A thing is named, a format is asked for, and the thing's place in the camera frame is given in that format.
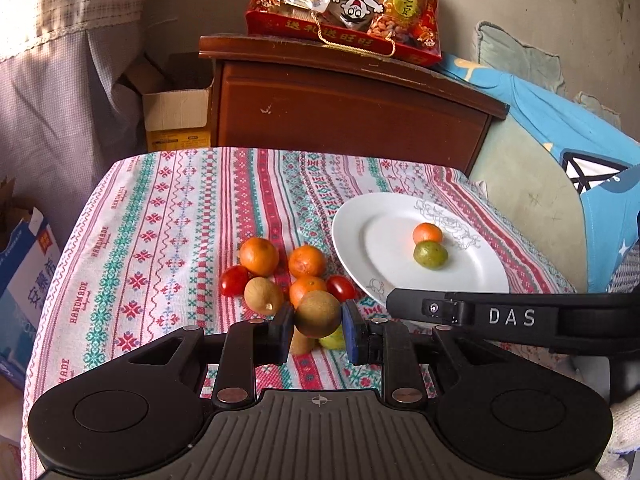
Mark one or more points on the open cardboard box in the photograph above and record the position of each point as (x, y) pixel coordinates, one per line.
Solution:
(172, 110)

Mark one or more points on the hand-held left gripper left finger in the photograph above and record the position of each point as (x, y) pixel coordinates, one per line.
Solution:
(286, 332)

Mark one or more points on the blue and white carton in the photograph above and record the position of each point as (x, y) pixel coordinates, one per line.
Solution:
(25, 280)

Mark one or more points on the large brown round fruit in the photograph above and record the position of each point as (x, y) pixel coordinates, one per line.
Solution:
(318, 315)

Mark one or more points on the blue printed blanket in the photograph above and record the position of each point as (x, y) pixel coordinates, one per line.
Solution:
(575, 130)

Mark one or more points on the patterned tablecloth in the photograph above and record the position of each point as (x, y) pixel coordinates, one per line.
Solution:
(165, 240)

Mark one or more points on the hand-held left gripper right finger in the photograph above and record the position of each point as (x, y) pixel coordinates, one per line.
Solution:
(353, 335)

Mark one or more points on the small orange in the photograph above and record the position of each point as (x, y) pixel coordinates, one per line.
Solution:
(428, 233)

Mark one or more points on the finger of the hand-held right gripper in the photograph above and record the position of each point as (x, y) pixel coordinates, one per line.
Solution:
(420, 305)

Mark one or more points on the checked curtain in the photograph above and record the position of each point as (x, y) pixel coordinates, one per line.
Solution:
(55, 90)

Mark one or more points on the small brown fruit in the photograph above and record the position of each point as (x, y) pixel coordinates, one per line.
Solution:
(301, 344)

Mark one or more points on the wooden nightstand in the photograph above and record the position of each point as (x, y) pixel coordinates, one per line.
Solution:
(340, 105)

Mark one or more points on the white knitted cloth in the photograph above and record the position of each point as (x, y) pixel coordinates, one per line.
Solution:
(622, 440)

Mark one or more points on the yellow-green fruit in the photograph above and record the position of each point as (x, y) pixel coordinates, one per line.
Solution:
(334, 342)

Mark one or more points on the red cherry tomato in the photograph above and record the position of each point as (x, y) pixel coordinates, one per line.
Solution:
(341, 287)
(234, 280)

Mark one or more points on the white plate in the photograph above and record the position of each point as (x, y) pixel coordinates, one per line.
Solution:
(395, 245)

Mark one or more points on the beige cushion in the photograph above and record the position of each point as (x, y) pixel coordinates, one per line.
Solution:
(530, 195)

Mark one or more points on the green round fruit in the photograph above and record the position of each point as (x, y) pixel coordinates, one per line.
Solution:
(430, 255)

